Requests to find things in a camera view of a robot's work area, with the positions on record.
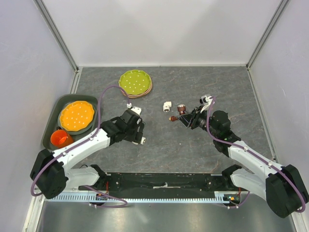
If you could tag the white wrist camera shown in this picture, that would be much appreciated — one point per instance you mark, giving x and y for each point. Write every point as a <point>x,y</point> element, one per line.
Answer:
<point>206,101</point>
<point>135,109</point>

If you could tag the brown wooden plate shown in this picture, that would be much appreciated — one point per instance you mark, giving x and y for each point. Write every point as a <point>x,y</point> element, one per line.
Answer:
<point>135,97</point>

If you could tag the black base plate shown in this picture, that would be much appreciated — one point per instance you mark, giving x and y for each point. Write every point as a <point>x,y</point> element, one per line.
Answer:
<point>163,185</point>

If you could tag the orange dotted plate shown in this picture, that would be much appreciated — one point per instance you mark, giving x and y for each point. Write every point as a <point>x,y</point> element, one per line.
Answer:
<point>76,116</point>

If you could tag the dark green tray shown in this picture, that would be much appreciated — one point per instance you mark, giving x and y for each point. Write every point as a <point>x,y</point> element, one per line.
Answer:
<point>53,118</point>

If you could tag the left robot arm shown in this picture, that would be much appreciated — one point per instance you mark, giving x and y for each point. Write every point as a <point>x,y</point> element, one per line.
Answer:
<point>53,171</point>

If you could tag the orange plastic cup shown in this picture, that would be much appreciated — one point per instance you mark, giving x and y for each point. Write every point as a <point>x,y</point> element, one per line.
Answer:
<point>60,139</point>

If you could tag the pink plate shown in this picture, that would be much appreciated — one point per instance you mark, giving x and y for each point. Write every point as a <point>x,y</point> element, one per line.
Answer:
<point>147,93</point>

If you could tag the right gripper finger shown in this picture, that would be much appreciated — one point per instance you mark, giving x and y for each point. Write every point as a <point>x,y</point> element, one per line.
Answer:
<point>186,119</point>
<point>194,112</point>

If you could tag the green dotted plate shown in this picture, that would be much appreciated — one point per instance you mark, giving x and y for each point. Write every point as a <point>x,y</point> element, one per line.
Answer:
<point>135,82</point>

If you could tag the white elbow pipe fitting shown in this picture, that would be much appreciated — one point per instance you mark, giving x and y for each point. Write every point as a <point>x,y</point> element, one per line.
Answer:
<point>141,142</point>

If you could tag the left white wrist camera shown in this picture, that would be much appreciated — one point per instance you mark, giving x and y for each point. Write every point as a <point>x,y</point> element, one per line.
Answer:
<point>135,109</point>

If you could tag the second white elbow fitting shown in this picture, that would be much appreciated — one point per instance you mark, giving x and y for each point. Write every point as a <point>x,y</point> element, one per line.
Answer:
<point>167,106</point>

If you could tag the slotted cable duct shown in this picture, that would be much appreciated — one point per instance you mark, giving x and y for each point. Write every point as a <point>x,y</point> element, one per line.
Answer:
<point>91,197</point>

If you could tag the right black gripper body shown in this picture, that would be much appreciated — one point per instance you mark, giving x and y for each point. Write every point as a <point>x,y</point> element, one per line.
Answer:
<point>201,120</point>

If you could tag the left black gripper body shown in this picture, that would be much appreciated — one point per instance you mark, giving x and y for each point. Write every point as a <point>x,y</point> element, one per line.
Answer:
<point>132,134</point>

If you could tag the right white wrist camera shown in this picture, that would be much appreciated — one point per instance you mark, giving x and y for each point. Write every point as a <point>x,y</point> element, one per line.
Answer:
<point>206,101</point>

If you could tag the dark green plate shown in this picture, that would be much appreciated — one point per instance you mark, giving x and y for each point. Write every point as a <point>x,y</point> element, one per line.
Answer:
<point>76,132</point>

